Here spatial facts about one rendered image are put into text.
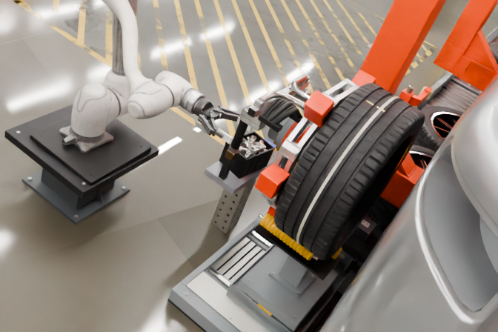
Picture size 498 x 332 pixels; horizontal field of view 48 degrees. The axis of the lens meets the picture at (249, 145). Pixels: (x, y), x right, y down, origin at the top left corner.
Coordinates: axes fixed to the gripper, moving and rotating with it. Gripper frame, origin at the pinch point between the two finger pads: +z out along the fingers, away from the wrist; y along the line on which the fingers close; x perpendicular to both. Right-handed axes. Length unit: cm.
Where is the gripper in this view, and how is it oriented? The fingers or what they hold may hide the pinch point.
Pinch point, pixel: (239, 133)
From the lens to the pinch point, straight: 211.2
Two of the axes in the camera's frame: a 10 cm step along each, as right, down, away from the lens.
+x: 3.1, -7.6, -5.7
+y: -5.5, 3.5, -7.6
